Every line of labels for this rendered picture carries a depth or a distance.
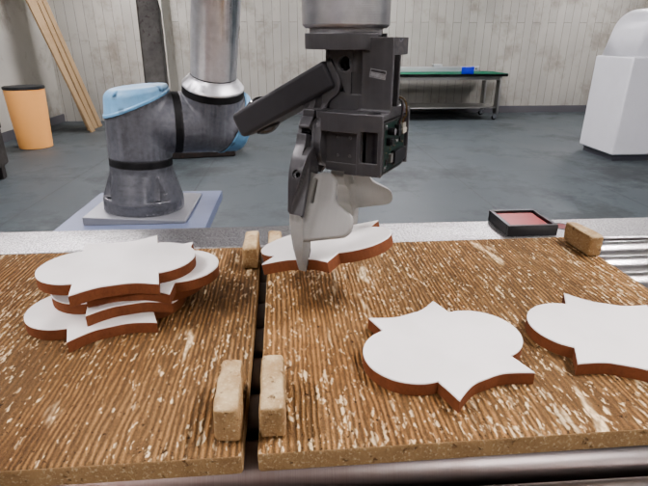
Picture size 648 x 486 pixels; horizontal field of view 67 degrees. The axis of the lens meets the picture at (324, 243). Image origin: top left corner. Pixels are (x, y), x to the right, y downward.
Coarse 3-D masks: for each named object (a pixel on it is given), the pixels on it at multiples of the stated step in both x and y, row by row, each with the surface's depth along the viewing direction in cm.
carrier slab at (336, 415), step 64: (384, 256) 60; (448, 256) 60; (512, 256) 60; (576, 256) 60; (320, 320) 46; (512, 320) 46; (320, 384) 38; (576, 384) 38; (640, 384) 38; (320, 448) 32; (384, 448) 32; (448, 448) 33; (512, 448) 33; (576, 448) 34
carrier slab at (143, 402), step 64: (0, 256) 60; (0, 320) 46; (192, 320) 46; (0, 384) 38; (64, 384) 38; (128, 384) 38; (192, 384) 38; (0, 448) 32; (64, 448) 32; (128, 448) 32; (192, 448) 32
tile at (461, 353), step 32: (384, 320) 44; (416, 320) 44; (448, 320) 44; (480, 320) 44; (384, 352) 40; (416, 352) 40; (448, 352) 40; (480, 352) 40; (512, 352) 40; (384, 384) 37; (416, 384) 36; (448, 384) 36; (480, 384) 37; (512, 384) 38
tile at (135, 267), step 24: (144, 240) 53; (48, 264) 47; (72, 264) 47; (96, 264) 47; (120, 264) 47; (144, 264) 47; (168, 264) 47; (192, 264) 48; (48, 288) 44; (72, 288) 42; (96, 288) 43; (120, 288) 43; (144, 288) 44
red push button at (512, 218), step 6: (504, 216) 77; (510, 216) 77; (516, 216) 77; (522, 216) 77; (528, 216) 77; (534, 216) 77; (510, 222) 74; (516, 222) 74; (522, 222) 74; (528, 222) 74; (534, 222) 74; (540, 222) 74
